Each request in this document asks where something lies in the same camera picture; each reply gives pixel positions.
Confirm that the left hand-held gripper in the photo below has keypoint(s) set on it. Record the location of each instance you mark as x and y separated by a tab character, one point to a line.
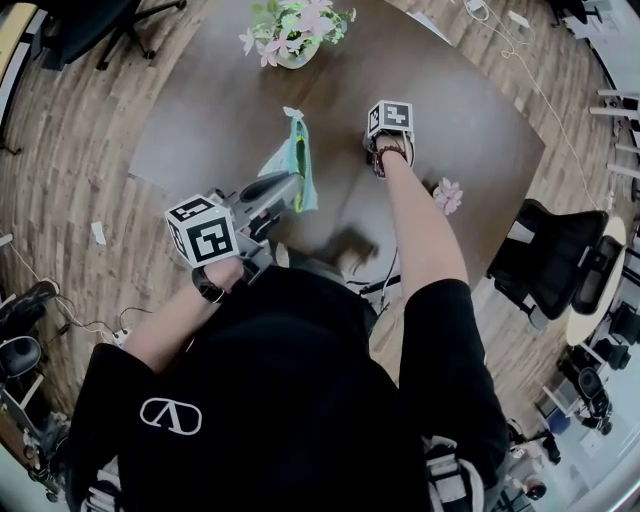
205	235

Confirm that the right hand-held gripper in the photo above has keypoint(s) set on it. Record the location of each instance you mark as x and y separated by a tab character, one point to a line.
392	117

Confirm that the light blue pencil pouch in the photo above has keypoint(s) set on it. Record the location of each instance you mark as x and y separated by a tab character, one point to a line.
285	155

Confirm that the person's right forearm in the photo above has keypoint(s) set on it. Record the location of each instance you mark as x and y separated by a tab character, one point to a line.
420	220

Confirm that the person's left forearm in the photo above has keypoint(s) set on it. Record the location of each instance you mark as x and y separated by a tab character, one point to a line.
170	325

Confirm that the small pink flower ornament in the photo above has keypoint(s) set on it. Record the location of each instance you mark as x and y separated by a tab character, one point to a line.
447	196

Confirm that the white paper sheet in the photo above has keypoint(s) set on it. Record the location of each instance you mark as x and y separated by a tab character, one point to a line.
430	25

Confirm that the potted pink flower plant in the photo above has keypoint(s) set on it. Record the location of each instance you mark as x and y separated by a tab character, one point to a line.
295	30

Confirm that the white power adapter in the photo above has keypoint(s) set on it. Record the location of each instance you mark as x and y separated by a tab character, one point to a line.
476	9

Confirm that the white power strip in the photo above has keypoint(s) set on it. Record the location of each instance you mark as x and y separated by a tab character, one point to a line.
518	19

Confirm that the white paper scrap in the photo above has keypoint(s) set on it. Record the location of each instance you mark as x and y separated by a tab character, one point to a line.
98	233

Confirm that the person's black t-shirt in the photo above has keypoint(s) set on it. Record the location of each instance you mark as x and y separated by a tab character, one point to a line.
280	380

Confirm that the black mesh office chair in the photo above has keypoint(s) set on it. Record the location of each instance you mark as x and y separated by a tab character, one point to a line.
555	255

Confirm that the white desk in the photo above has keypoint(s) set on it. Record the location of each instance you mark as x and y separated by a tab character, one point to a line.
622	112

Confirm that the round beige table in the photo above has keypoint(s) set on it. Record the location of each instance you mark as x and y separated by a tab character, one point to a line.
595	310

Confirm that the yellow wooden desk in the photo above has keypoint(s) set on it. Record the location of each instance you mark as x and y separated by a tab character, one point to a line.
17	35

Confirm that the black grey swivel chair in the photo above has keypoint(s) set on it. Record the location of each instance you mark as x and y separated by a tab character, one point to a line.
17	357

